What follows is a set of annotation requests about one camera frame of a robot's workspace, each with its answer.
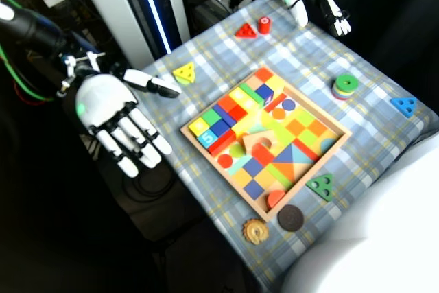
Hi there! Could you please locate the wooden arch block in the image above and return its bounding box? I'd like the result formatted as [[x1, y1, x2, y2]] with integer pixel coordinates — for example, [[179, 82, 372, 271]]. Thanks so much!
[[241, 130, 279, 156]]

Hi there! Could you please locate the red cylinder block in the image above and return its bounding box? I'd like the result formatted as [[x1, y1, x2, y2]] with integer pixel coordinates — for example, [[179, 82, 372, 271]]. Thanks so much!
[[257, 16, 272, 35]]

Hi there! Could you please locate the yellow triangle block with holes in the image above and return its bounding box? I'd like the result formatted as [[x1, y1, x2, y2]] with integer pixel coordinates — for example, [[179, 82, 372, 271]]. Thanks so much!
[[172, 62, 196, 85]]

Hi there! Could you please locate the red triangle block with holes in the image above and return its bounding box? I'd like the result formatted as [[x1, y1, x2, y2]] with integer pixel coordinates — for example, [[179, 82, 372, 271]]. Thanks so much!
[[234, 22, 257, 38]]

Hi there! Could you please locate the blue triangle block with holes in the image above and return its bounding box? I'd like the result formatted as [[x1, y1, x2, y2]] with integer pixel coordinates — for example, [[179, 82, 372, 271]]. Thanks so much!
[[390, 96, 418, 118]]

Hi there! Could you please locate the green triangle block with holes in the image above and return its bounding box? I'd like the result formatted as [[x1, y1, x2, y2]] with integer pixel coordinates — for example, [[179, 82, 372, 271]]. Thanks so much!
[[305, 172, 335, 202]]

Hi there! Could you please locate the plaid cloth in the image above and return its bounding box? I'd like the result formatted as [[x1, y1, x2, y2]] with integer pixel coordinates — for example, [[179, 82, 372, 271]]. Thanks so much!
[[132, 0, 431, 290]]

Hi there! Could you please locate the white column with blue light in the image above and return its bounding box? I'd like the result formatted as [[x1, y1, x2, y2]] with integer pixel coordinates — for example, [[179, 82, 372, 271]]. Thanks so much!
[[70, 0, 191, 71]]

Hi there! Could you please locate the light blue cube with five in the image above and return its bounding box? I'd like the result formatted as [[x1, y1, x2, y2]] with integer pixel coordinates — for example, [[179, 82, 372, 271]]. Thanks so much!
[[197, 128, 220, 150]]

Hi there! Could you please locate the dark grey box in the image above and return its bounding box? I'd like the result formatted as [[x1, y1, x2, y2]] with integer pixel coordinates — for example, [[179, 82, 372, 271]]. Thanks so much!
[[192, 0, 229, 32]]

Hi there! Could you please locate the blue cube with number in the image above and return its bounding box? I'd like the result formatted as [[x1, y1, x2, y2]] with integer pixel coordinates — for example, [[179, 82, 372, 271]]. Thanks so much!
[[255, 84, 275, 102]]

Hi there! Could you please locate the wooden tray with coloured pattern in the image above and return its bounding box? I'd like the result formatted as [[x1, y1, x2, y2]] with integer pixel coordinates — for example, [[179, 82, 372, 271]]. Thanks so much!
[[180, 65, 353, 223]]

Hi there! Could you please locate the tan gear-shaped disc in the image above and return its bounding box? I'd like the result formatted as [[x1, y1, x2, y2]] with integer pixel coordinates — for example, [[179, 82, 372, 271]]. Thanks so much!
[[242, 218, 270, 246]]

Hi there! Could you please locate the dark brown round disc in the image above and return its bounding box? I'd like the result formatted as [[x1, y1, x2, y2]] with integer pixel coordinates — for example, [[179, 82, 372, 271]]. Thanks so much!
[[276, 204, 305, 231]]

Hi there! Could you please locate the white robot body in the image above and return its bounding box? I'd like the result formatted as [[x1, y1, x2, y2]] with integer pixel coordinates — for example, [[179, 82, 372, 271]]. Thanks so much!
[[281, 134, 439, 293]]

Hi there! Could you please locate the thick green cable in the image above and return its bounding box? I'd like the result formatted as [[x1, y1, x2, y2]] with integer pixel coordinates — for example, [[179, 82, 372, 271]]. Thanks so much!
[[0, 0, 56, 104]]

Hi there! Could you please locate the green ring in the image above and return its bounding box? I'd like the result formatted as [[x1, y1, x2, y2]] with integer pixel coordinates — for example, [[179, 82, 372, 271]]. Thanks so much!
[[334, 73, 360, 95]]

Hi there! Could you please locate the yellow ring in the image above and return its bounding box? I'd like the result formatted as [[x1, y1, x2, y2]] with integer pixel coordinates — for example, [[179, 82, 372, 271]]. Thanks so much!
[[331, 86, 355, 97]]

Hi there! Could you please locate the red ring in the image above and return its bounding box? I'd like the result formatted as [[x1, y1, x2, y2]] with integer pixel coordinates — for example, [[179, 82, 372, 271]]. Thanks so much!
[[331, 89, 355, 102]]

